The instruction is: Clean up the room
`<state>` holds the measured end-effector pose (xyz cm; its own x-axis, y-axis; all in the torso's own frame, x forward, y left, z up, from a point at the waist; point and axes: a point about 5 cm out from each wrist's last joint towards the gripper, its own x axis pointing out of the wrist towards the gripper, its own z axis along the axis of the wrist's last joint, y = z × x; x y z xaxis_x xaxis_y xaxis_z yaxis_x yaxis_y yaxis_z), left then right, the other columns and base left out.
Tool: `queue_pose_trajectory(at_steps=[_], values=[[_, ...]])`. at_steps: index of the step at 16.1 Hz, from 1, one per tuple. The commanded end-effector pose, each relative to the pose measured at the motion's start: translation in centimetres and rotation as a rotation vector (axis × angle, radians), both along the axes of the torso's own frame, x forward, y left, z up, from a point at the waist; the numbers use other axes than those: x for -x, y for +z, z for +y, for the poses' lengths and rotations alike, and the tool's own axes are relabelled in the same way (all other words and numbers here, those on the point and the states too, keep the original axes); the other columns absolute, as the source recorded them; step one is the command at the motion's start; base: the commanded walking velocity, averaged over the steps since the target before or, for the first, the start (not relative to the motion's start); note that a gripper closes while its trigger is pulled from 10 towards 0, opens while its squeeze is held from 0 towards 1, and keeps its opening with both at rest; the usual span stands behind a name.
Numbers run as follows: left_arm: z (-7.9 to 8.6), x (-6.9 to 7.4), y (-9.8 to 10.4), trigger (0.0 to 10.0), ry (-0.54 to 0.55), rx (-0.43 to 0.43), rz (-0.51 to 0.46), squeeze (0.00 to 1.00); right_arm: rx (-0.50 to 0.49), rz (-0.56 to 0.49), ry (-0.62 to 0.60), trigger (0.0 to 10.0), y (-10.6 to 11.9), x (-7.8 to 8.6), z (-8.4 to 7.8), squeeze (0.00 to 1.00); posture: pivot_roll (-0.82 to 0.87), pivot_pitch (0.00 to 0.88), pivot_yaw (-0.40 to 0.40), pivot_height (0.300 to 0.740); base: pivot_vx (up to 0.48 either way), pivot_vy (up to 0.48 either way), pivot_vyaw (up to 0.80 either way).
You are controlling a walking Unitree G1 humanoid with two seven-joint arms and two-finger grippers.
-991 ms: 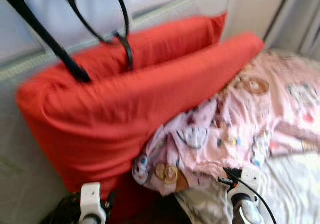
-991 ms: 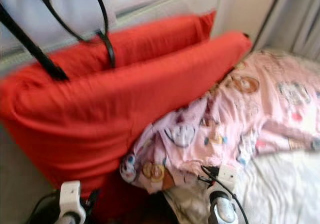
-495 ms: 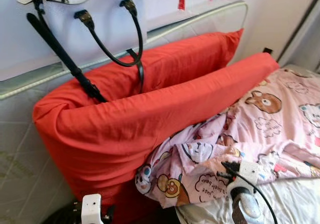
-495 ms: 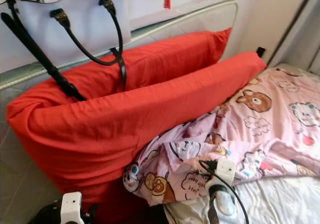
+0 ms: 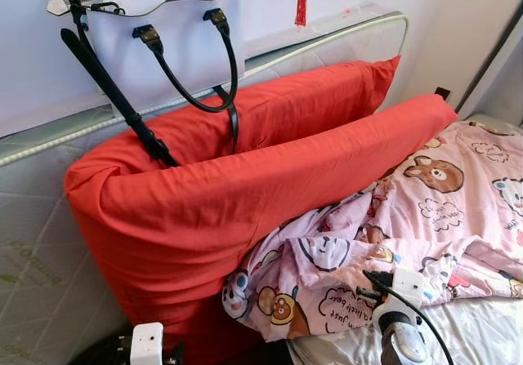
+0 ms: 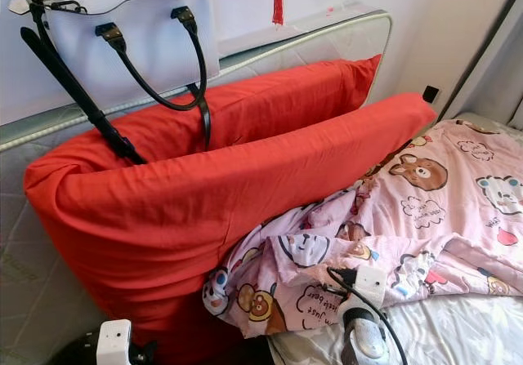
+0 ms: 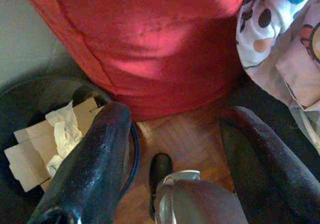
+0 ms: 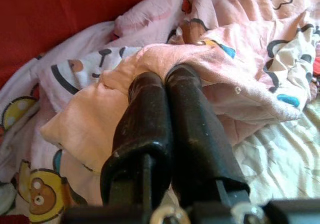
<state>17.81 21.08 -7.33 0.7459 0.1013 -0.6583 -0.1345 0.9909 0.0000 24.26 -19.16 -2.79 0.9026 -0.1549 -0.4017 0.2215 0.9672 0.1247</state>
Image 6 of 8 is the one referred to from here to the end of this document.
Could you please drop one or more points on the pink cartoon bear blanket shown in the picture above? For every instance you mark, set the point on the pink cartoon bear blanket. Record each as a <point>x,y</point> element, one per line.
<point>441,210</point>

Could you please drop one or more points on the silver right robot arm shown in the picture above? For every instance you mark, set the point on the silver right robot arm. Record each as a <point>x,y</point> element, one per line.
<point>364,340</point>

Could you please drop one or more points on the black waste bin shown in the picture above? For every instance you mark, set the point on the black waste bin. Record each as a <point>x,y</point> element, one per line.
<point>73,355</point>

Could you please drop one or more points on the bed with beige floral sheet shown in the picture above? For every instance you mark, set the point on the bed with beige floral sheet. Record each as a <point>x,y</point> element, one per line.
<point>474,332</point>

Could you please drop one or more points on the red folded cushion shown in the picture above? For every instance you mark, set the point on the red folded cushion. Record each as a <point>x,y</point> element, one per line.
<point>172,210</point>

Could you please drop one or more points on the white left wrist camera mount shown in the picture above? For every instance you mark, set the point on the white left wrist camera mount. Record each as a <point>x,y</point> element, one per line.
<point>114,342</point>

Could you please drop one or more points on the black wall socket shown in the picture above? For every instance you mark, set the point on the black wall socket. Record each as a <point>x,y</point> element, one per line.
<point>431,94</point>

